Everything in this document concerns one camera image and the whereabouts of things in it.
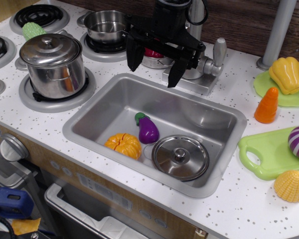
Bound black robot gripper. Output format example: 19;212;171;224
124;0;206;88

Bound silver toy faucet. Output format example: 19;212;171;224
162;37;228;96

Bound steel bowl with red item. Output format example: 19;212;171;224
141;48;174;69

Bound back right stove burner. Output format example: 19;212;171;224
80;33;127;63

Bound stove burner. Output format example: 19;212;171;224
80;33;127;63
9;4;70;35
0;36;16;69
18;67;96;113

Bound small open steel pot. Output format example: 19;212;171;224
83;10;126;44

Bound silver sink basin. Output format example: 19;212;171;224
63;74;247;198

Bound purple toy eggplant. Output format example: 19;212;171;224
135;112;159;144

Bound orange toy pumpkin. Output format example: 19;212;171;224
104;133;142;160

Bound large steel pot with lid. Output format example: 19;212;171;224
19;33;86;99

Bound steel pot lid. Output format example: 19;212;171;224
151;135;209;181

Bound light green toy plate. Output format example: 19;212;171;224
253;71;299;107

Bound back left stove burner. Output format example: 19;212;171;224
9;4;70;35

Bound orange toy carrot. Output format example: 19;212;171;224
254;87;279;123

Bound yellow toy bell pepper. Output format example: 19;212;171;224
269;57;299;95

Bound front right stove burner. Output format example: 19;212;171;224
18;67;96;113

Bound green toy corn husk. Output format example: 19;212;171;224
22;22;46;41

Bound green toy cutting board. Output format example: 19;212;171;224
238;127;299;181

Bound front left stove burner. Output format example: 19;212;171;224
0;36;16;69

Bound silver oven knob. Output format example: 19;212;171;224
0;133;29;162

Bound yellow toy corn piece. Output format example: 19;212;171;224
274;170;299;203

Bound blue clamp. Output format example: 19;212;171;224
0;187;34;219

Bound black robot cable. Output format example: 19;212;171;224
184;0;210;26

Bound grey metal post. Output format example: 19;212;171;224
257;0;297;71

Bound silver oven door handle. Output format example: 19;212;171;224
44;183;146;239

